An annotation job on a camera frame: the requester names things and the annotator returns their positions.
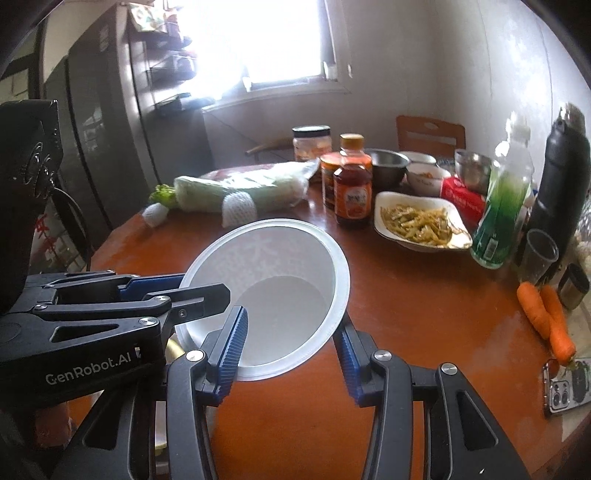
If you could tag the leafy green vegetable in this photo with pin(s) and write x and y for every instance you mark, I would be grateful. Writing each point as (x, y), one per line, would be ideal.
(164, 194)

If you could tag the patterned bowl with food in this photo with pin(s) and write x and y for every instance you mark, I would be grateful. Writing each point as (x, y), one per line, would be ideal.
(427, 180)

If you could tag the green plastic bottle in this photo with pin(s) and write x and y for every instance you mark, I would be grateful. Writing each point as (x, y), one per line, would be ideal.
(503, 207)

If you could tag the smartphone in clear case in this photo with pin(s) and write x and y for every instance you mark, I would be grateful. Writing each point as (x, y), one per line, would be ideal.
(568, 390)

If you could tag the red box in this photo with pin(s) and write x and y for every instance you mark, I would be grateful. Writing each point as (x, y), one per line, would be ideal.
(461, 198)

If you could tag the window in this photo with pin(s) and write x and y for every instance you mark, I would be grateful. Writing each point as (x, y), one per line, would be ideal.
(258, 37)

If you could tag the glass jar with black lid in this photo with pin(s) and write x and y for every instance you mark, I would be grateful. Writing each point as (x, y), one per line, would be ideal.
(311, 145)

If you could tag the orange cap sauce bottle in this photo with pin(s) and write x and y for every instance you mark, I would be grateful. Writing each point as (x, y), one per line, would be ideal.
(353, 194)

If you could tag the black thermos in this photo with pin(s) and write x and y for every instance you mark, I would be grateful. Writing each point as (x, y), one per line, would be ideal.
(563, 184)

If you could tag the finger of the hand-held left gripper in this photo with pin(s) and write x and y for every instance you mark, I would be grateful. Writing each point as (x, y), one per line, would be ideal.
(198, 295)
(147, 282)

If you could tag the grey refrigerator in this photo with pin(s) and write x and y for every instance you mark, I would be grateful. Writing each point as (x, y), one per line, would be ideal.
(101, 115)

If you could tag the fruit in white foam net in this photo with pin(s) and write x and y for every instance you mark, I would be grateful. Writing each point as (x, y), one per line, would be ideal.
(154, 215)
(239, 210)

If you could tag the carrot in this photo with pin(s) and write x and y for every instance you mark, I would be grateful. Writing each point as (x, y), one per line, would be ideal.
(558, 323)
(533, 309)

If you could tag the glass door with red characters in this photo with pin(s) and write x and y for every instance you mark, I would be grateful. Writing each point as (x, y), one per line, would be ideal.
(46, 240)

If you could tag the red label sauce jar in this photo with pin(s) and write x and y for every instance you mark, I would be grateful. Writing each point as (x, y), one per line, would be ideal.
(328, 180)

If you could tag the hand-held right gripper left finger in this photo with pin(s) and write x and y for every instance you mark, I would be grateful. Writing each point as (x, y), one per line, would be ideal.
(233, 346)

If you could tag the brown wooden chair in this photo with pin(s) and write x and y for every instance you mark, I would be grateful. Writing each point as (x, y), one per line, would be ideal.
(429, 134)

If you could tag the small metal cup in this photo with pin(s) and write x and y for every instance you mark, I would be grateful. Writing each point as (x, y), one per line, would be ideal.
(574, 286)

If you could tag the black wall rack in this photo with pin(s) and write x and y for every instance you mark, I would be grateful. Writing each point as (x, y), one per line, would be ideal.
(171, 69)

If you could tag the deep metal bowl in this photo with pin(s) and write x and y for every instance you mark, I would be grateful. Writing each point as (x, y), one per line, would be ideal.
(388, 161)
(473, 168)

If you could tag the large white bowl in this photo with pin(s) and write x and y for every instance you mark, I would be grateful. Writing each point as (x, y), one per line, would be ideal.
(277, 258)

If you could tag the pink meat packet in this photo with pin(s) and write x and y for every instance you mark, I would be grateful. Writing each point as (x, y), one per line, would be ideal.
(231, 173)

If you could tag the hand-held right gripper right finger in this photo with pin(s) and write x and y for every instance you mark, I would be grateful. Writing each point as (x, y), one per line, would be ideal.
(346, 364)

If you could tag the white plate of food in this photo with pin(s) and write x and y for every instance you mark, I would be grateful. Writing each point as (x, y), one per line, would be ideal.
(420, 224)

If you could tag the napa cabbage in plastic bag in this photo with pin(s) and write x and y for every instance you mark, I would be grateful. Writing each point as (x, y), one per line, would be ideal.
(240, 191)

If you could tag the small clear plastic cup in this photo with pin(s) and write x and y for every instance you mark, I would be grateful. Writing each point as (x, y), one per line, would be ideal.
(540, 256)

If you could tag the small white bowl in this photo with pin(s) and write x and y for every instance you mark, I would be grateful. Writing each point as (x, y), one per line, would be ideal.
(418, 158)

